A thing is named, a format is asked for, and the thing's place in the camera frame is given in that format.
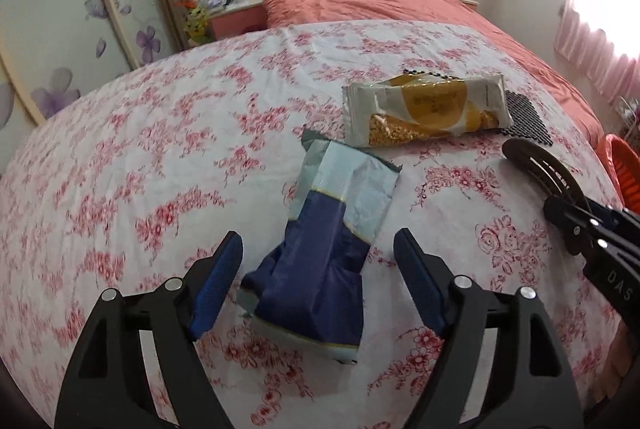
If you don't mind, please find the brown hair claw clip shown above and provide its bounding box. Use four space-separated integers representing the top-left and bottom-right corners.
502 138 590 210

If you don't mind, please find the blue and teal wrapper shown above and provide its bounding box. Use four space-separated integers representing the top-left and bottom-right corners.
236 130 401 364

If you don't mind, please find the orange laundry basket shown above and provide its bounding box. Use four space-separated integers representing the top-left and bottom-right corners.
597 134 640 215

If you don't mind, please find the black mesh mat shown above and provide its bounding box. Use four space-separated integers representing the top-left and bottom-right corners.
402 68 553 146

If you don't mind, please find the pink curtain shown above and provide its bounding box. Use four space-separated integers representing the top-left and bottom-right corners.
554 0 639 102

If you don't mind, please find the floral pink tablecloth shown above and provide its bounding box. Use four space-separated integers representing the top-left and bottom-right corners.
1 21 620 428

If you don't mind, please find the yellow white snack packet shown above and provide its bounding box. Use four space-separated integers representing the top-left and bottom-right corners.
343 73 513 148

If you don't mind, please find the bed with salmon duvet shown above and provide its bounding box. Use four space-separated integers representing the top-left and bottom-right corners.
262 0 605 146

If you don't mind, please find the yellow green plush toy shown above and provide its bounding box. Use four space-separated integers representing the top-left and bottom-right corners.
183 6 212 45

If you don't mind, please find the pink left nightstand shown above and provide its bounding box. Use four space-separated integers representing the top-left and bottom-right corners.
209 0 267 40

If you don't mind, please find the sliding door wardrobe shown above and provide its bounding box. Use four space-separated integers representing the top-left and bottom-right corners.
1 0 178 164

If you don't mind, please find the white wire rack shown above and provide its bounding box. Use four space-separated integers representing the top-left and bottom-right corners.
614 97 639 149

